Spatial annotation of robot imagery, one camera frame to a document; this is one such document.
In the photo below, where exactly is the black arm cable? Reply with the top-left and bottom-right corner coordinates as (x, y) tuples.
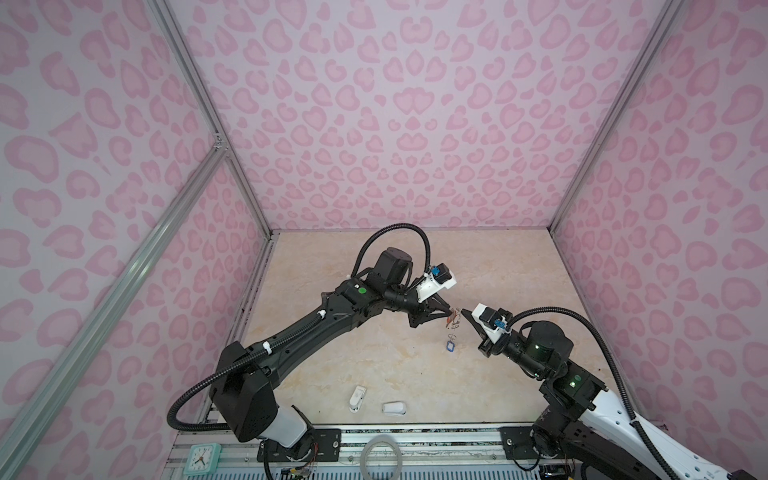
(508, 307), (682, 480)
(166, 223), (434, 433)

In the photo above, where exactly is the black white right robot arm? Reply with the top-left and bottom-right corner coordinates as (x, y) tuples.
(461, 304), (751, 479)

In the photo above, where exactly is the key with blue tag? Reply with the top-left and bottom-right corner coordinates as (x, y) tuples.
(446, 334), (457, 352)

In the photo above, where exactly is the white clip device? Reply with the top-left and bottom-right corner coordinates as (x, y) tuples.
(348, 385), (367, 413)

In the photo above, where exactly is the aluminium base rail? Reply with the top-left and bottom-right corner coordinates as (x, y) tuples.
(161, 419), (691, 480)

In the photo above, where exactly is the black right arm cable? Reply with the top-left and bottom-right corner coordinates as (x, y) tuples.
(508, 307), (682, 480)

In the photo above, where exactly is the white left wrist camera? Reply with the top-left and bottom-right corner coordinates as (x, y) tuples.
(416, 263), (457, 303)

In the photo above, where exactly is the white rounded plastic piece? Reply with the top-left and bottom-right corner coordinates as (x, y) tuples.
(382, 401), (407, 416)

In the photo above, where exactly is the key with red tag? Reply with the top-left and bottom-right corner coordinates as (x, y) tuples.
(445, 309), (462, 331)

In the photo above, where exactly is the small mint green clock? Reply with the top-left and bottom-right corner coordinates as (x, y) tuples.
(183, 443), (222, 477)

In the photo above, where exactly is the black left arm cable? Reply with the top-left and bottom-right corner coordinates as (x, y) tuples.
(166, 223), (434, 433)

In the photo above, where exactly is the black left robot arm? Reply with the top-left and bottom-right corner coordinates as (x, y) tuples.
(209, 247), (456, 447)

